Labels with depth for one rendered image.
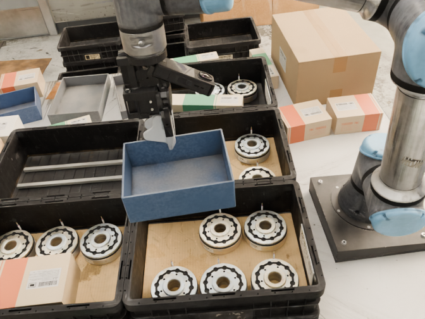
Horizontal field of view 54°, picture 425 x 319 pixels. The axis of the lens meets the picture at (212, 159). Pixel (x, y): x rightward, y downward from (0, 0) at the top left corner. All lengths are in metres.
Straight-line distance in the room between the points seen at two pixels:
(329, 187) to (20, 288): 0.84
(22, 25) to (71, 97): 2.44
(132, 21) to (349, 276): 0.82
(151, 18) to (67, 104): 1.18
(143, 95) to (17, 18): 3.54
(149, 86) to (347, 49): 1.00
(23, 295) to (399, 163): 0.81
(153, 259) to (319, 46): 1.00
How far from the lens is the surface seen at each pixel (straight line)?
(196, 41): 2.59
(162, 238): 1.07
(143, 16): 0.70
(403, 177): 0.94
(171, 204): 0.76
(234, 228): 1.03
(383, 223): 1.00
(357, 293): 1.15
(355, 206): 1.19
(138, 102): 0.77
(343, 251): 1.15
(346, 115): 1.51
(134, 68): 0.76
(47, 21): 4.18
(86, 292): 1.04
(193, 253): 1.03
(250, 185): 1.02
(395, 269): 1.21
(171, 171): 0.86
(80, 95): 1.88
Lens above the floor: 1.68
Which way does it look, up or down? 43 degrees down
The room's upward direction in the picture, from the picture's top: 6 degrees counter-clockwise
